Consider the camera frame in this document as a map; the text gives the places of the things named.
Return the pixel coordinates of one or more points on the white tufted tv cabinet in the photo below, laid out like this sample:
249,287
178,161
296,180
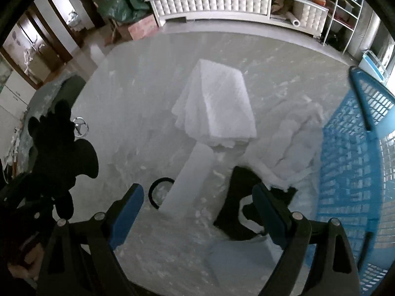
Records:
311,15

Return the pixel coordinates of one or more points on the white quilted towel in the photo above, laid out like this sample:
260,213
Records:
214,107

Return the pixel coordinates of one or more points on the blue plastic laundry basket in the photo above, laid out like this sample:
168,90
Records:
351,249

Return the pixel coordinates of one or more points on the green plastic bag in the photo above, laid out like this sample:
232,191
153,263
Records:
124,11

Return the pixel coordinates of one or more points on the black cloth with white strap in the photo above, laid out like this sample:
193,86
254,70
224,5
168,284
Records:
239,218

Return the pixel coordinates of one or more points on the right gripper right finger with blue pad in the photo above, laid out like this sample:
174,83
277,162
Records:
286,229

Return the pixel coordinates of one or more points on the white metal shelf rack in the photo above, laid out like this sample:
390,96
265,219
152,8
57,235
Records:
341,23

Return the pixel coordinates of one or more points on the white paper roll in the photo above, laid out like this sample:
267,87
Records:
293,20

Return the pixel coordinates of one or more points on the black plush toy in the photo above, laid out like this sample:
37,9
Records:
61,157

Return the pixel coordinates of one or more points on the blue white storage bin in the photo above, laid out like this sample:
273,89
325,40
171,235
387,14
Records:
373,66

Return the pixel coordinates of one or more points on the white fluffy cloth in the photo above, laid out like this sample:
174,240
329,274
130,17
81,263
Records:
289,138

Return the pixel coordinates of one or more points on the brown wooden door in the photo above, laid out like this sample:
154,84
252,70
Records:
33,49

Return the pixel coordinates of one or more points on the light blue cloth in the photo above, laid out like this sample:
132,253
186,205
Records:
243,263

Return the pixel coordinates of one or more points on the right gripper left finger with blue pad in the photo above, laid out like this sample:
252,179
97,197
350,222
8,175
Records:
123,213

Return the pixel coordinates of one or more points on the grey towel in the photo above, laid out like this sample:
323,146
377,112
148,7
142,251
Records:
189,182

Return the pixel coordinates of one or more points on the pink cardboard box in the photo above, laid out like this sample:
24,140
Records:
138,30

